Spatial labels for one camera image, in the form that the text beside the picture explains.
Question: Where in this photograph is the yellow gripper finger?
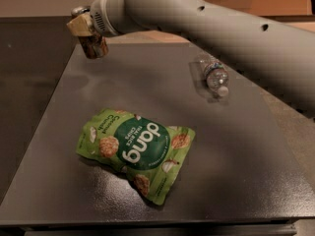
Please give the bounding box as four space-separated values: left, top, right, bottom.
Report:
67 13 94 36

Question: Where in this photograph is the orange soda can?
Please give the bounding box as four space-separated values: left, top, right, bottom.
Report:
71 6 108 59

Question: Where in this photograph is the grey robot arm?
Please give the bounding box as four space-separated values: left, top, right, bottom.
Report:
67 0 315 118

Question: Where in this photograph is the clear plastic water bottle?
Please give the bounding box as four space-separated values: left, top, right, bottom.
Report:
198 52 229 97

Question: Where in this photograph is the green rice chips bag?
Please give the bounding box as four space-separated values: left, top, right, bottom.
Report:
77 109 195 206

